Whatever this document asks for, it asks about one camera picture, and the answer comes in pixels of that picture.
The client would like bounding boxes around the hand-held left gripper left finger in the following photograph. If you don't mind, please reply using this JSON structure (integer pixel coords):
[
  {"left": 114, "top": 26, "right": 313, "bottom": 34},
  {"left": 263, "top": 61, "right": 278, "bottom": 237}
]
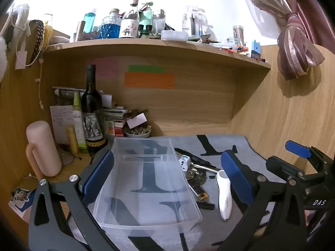
[{"left": 28, "top": 149, "right": 123, "bottom": 251}]

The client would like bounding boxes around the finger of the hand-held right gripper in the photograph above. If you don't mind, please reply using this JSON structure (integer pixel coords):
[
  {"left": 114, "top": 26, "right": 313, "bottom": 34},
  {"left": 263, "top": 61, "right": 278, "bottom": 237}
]
[
  {"left": 285, "top": 140, "right": 314, "bottom": 159},
  {"left": 265, "top": 155, "right": 305, "bottom": 182}
]

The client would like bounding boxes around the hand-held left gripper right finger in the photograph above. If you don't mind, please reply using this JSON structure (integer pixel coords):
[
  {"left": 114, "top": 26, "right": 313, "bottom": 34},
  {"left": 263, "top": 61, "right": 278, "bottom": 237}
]
[{"left": 212, "top": 150, "right": 309, "bottom": 251}]

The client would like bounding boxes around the white handheld device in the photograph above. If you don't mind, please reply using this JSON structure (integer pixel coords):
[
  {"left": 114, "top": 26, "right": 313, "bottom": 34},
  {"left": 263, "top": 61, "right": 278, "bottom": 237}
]
[{"left": 215, "top": 170, "right": 233, "bottom": 221}]

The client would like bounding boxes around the metal tool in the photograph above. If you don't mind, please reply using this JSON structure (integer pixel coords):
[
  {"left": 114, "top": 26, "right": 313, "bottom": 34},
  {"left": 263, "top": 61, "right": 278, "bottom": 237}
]
[{"left": 186, "top": 162, "right": 218, "bottom": 187}]

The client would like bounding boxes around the black stick tool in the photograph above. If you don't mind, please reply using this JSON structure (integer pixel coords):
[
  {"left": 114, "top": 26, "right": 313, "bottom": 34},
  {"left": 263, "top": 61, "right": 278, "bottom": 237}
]
[{"left": 196, "top": 201, "right": 215, "bottom": 211}]

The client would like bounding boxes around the clear plastic storage bin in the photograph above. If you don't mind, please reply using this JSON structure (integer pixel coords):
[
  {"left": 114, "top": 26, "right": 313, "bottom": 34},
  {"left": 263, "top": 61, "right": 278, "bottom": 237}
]
[{"left": 93, "top": 137, "right": 203, "bottom": 238}]

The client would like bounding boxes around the white travel adapter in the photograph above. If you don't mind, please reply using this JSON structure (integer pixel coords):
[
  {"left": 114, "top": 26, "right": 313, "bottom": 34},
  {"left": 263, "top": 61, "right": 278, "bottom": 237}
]
[{"left": 179, "top": 155, "right": 193, "bottom": 173}]

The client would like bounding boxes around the grey printed mat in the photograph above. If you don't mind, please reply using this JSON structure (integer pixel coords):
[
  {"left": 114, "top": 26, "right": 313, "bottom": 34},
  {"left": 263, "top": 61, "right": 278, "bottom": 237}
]
[{"left": 60, "top": 134, "right": 265, "bottom": 251}]

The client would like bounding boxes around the black and gold lighter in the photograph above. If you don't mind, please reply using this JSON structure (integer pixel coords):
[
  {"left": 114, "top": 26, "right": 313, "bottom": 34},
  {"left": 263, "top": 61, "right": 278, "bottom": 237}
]
[{"left": 190, "top": 183, "right": 210, "bottom": 201}]

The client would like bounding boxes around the yellow tube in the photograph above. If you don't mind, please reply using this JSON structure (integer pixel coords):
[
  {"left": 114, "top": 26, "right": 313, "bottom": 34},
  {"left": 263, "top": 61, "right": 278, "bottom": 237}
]
[{"left": 66, "top": 126, "right": 79, "bottom": 155}]

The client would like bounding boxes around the green spray bottle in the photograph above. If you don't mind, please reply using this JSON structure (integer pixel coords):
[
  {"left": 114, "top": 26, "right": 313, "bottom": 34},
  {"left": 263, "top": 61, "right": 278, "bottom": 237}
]
[{"left": 72, "top": 91, "right": 88, "bottom": 154}]

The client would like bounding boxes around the white bowl of trinkets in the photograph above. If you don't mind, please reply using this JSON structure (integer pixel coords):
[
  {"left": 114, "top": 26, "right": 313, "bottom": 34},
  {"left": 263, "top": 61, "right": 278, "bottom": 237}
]
[{"left": 124, "top": 125, "right": 152, "bottom": 138}]

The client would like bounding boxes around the stack of books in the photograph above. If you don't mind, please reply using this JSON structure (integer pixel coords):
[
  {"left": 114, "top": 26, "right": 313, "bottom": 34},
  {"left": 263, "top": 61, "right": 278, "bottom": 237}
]
[{"left": 102, "top": 106, "right": 131, "bottom": 136}]

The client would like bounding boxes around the handwritten paper note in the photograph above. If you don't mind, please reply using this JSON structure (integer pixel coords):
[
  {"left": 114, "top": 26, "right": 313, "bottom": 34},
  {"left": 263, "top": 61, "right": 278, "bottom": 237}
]
[{"left": 50, "top": 105, "right": 75, "bottom": 145}]

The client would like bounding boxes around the white card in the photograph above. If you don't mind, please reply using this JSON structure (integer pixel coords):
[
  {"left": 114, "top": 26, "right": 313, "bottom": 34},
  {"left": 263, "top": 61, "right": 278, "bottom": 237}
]
[{"left": 126, "top": 113, "right": 148, "bottom": 129}]

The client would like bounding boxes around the dark wine bottle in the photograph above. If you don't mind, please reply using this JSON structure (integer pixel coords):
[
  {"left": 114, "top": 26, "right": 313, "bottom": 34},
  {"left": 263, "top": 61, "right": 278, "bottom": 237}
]
[{"left": 81, "top": 64, "right": 108, "bottom": 155}]

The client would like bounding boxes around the blue and white box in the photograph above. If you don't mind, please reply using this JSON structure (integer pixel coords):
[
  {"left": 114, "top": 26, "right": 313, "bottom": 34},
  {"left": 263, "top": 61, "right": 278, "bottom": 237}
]
[{"left": 8, "top": 188, "right": 37, "bottom": 221}]

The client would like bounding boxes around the pink striped curtain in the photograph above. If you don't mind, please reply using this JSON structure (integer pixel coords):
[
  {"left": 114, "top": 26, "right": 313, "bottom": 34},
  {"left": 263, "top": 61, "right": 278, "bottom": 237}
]
[{"left": 236, "top": 0, "right": 325, "bottom": 81}]

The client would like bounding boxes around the orange sticky note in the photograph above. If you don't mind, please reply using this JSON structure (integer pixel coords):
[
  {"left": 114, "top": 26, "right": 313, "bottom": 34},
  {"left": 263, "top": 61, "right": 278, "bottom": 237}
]
[{"left": 124, "top": 72, "right": 175, "bottom": 89}]

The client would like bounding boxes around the pink sticky note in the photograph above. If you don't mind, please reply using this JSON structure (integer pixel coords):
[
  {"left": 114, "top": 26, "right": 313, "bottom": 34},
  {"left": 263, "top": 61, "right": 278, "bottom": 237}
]
[{"left": 90, "top": 57, "right": 118, "bottom": 78}]

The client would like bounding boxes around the small blue box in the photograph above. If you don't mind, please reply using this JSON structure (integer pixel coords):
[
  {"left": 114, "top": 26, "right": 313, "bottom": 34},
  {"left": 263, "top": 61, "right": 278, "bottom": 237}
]
[{"left": 251, "top": 40, "right": 262, "bottom": 58}]

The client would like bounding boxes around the green sticky note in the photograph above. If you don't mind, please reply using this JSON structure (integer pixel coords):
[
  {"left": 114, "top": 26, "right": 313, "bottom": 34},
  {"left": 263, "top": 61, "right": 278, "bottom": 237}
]
[{"left": 128, "top": 65, "right": 165, "bottom": 73}]

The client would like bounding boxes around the empty glass jar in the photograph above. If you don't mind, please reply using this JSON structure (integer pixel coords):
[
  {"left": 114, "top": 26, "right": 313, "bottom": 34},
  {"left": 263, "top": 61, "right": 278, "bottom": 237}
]
[{"left": 232, "top": 25, "right": 245, "bottom": 45}]

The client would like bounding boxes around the white charger plug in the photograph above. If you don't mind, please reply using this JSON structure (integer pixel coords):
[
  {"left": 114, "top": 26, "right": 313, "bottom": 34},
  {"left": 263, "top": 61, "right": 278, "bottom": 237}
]
[{"left": 14, "top": 51, "right": 28, "bottom": 70}]

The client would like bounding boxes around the wooden shelf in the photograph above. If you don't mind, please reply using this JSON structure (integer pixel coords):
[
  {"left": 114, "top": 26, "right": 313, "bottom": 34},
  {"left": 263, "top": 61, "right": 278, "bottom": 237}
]
[{"left": 43, "top": 38, "right": 271, "bottom": 70}]

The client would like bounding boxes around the glass bottle of blue beads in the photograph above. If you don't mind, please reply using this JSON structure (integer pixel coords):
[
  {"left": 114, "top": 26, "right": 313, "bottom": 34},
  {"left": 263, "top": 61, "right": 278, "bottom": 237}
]
[{"left": 99, "top": 8, "right": 123, "bottom": 40}]

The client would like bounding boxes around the braided headband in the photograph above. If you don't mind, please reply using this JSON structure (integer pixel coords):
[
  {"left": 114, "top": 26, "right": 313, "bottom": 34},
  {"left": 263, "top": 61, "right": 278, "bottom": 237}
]
[{"left": 28, "top": 19, "right": 53, "bottom": 66}]

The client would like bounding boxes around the clear corked labelled bottle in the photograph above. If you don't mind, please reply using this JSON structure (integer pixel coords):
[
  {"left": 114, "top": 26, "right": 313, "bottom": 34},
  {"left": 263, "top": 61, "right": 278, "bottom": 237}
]
[{"left": 119, "top": 0, "right": 140, "bottom": 38}]

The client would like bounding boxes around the teal bottle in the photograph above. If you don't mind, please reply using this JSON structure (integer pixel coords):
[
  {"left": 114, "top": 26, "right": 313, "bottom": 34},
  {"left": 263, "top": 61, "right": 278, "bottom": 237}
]
[{"left": 84, "top": 13, "right": 95, "bottom": 33}]

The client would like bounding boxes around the white fluffy plush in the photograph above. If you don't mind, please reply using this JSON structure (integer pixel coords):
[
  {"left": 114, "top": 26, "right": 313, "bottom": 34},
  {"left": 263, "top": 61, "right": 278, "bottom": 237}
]
[{"left": 0, "top": 4, "right": 30, "bottom": 79}]

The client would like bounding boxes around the clear plastic box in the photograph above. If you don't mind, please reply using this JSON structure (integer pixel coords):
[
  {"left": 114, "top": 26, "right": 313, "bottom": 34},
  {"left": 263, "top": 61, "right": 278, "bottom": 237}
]
[{"left": 161, "top": 30, "right": 189, "bottom": 41}]

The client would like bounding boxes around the clear blister package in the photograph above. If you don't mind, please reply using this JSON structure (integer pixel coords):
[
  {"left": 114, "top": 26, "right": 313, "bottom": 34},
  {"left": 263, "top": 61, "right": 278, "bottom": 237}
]
[{"left": 182, "top": 5, "right": 210, "bottom": 36}]

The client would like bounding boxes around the mint green bottle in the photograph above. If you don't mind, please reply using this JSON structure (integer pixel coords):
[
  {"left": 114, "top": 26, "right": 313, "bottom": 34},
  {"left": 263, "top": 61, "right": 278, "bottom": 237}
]
[{"left": 139, "top": 2, "right": 154, "bottom": 38}]

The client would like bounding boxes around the glass jar with silver lid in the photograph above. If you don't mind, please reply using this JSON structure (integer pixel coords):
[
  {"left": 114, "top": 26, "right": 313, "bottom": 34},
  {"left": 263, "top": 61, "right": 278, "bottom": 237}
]
[{"left": 153, "top": 9, "right": 166, "bottom": 33}]

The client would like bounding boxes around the pink mug with handle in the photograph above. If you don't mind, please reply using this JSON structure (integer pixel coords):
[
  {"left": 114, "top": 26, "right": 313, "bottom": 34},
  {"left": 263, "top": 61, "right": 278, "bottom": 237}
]
[{"left": 26, "top": 120, "right": 62, "bottom": 181}]

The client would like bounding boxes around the beaded bracelet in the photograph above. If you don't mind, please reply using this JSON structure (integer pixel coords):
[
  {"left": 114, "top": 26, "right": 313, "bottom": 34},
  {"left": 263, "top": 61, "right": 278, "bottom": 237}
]
[{"left": 11, "top": 187, "right": 31, "bottom": 202}]

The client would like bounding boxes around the beige hanging cord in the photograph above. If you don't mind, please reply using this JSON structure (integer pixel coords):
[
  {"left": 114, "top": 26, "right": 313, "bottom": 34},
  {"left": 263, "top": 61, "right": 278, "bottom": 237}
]
[{"left": 35, "top": 59, "right": 44, "bottom": 109}]

